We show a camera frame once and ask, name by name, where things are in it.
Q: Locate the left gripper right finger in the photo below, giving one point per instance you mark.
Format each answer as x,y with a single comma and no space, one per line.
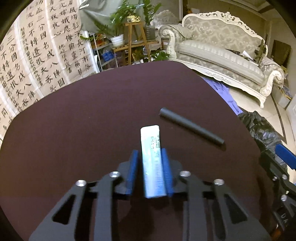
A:
210,209

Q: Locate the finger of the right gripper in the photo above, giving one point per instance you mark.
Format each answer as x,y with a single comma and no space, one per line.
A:
286,155

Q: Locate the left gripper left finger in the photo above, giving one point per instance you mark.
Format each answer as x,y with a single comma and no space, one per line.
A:
90,206

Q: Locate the blue white tube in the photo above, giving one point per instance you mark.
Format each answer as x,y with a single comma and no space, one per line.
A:
154,184

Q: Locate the black tube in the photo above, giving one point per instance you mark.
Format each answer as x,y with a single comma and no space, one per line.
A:
188,124

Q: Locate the trash bin black bag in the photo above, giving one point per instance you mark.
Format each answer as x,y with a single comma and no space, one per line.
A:
265,136

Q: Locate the storage box by sofa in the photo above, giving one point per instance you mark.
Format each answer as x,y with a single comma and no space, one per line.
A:
281,98

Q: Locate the purple floor sheet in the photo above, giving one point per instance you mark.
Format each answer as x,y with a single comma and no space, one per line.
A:
224,93

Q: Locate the dark brown tablecloth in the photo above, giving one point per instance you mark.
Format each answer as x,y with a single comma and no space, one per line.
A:
84,130

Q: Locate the dark framed picture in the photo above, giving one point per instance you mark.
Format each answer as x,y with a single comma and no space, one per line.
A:
280,53

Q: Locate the ornate white grey sofa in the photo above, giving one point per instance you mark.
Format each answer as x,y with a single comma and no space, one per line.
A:
223,47

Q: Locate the calligraphy screen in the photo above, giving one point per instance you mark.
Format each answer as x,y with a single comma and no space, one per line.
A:
43,51

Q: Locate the grey armchair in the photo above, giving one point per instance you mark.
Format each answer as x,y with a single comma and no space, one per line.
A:
165,17

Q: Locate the tall green plant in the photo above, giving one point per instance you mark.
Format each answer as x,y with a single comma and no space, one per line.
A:
149,11

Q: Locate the potted plant white pot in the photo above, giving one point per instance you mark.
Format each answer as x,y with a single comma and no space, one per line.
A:
113,29

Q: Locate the wooden plant stand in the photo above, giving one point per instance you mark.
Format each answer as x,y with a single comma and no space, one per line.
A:
136,38

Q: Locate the grey hanging cloth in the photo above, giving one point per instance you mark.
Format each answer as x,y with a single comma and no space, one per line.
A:
92,11

